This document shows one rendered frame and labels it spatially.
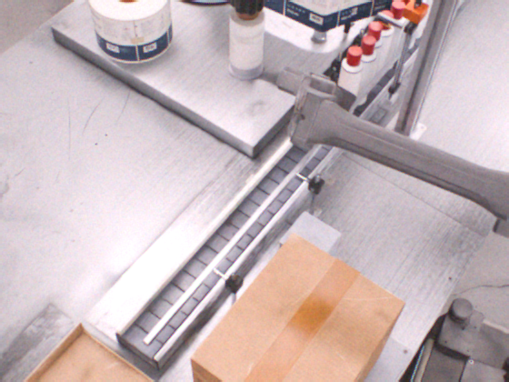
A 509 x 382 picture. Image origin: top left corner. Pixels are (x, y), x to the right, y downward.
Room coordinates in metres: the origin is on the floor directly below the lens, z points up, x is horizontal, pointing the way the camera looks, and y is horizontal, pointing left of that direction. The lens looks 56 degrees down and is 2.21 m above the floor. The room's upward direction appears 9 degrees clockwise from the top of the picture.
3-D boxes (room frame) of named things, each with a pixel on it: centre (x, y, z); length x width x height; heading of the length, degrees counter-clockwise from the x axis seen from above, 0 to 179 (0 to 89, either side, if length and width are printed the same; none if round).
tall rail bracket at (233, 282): (0.64, 0.13, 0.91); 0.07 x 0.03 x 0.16; 64
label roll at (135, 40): (1.34, 0.52, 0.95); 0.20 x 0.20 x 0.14
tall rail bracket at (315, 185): (0.90, 0.00, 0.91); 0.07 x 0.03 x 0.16; 64
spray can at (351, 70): (1.20, -0.06, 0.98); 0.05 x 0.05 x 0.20
